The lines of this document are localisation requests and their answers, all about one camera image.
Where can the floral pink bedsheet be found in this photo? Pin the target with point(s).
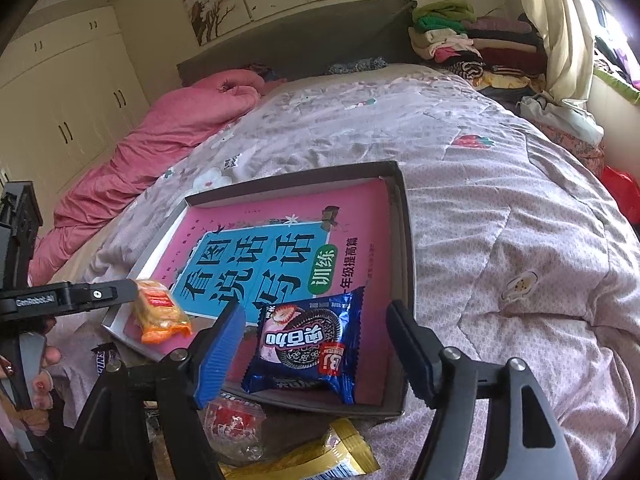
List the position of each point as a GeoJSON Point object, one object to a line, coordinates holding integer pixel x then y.
{"type": "Point", "coordinates": [582, 152]}

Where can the gold snack packet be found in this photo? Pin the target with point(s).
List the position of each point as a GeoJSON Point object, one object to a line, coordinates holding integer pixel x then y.
{"type": "Point", "coordinates": [320, 460]}

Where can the pile of folded clothes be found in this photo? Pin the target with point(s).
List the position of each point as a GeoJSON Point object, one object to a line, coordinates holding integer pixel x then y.
{"type": "Point", "coordinates": [480, 50]}

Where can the shallow grey cardboard box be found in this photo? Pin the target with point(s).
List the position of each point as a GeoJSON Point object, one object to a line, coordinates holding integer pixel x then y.
{"type": "Point", "coordinates": [406, 260]}

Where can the cream curtain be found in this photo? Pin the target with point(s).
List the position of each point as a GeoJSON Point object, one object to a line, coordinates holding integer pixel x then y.
{"type": "Point", "coordinates": [560, 50]}

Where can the dark chocolate bar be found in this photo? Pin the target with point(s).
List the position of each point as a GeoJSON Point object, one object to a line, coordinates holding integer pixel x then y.
{"type": "Point", "coordinates": [104, 357]}

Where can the green sill cloth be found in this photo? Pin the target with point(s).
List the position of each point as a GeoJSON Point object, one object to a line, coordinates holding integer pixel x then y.
{"type": "Point", "coordinates": [617, 87]}

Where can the orange biscuit packet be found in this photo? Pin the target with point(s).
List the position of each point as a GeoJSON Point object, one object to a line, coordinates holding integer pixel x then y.
{"type": "Point", "coordinates": [160, 312]}

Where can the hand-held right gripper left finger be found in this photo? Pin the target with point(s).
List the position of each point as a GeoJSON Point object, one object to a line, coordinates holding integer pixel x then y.
{"type": "Point", "coordinates": [220, 360]}

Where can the blue sandwich cookie packet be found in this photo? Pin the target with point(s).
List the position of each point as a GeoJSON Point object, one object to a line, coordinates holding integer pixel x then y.
{"type": "Point", "coordinates": [305, 350]}

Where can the red plastic bag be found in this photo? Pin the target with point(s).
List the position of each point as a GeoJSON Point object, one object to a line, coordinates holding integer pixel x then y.
{"type": "Point", "coordinates": [622, 190]}

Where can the clear red candy packet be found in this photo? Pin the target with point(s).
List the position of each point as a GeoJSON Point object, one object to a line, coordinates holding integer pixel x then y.
{"type": "Point", "coordinates": [235, 425]}

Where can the person's left hand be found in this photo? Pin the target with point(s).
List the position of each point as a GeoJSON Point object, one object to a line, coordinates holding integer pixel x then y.
{"type": "Point", "coordinates": [42, 400]}

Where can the cream wardrobe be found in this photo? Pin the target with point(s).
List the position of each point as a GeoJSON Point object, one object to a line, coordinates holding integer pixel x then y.
{"type": "Point", "coordinates": [65, 85]}

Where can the pink workbook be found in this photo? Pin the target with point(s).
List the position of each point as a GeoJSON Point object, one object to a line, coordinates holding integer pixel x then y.
{"type": "Point", "coordinates": [280, 220]}

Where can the pink duvet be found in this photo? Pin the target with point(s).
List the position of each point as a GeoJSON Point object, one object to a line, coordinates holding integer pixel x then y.
{"type": "Point", "coordinates": [150, 145]}

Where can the grey headboard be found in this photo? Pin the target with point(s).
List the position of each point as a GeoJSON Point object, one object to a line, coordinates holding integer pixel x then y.
{"type": "Point", "coordinates": [310, 40]}

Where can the floral lilac quilt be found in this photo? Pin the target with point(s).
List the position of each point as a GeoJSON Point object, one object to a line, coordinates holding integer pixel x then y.
{"type": "Point", "coordinates": [500, 200]}

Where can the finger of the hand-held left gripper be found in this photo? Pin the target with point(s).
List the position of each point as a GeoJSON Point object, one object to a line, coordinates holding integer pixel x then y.
{"type": "Point", "coordinates": [100, 294]}

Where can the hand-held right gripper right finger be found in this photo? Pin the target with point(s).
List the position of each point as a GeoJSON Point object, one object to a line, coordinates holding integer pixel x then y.
{"type": "Point", "coordinates": [417, 365]}

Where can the dark patterned pillow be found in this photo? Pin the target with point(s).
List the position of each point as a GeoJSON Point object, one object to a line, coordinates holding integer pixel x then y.
{"type": "Point", "coordinates": [265, 72]}
{"type": "Point", "coordinates": [357, 65]}

